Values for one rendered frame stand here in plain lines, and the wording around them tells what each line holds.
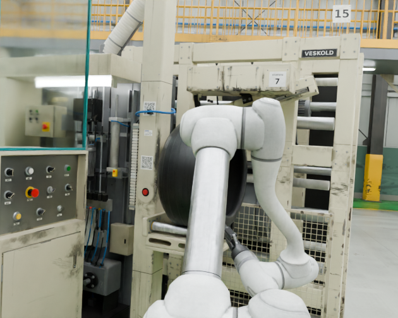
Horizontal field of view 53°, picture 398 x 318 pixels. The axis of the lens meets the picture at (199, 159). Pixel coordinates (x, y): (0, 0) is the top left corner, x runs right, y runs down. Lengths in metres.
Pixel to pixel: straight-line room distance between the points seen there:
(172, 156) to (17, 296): 0.92
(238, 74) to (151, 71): 0.47
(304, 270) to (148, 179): 1.01
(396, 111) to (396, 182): 1.86
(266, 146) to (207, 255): 0.40
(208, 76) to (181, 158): 0.64
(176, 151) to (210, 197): 0.81
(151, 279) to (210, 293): 1.31
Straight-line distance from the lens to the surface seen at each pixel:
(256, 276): 1.44
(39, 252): 2.02
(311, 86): 2.27
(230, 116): 1.20
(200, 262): 1.00
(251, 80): 2.20
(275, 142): 1.22
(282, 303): 0.93
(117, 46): 2.71
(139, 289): 2.31
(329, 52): 2.47
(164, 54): 2.17
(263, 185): 1.28
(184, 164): 1.81
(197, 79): 2.32
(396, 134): 11.76
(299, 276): 1.51
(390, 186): 11.70
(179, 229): 2.00
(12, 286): 1.97
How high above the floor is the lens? 1.37
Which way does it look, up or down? 3 degrees down
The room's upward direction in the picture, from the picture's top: 3 degrees clockwise
